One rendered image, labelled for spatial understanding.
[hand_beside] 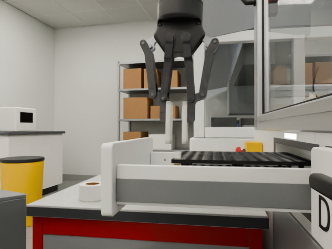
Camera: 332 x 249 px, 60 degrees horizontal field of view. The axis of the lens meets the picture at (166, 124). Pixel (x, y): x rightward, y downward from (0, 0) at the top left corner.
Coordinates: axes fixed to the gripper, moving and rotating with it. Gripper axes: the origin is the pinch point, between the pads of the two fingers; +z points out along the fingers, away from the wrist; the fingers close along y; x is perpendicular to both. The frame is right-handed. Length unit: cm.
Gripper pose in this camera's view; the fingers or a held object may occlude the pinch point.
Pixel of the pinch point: (177, 123)
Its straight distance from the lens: 47.8
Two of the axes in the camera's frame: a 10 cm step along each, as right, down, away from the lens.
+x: -1.7, -0.1, -9.9
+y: -9.9, -0.2, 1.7
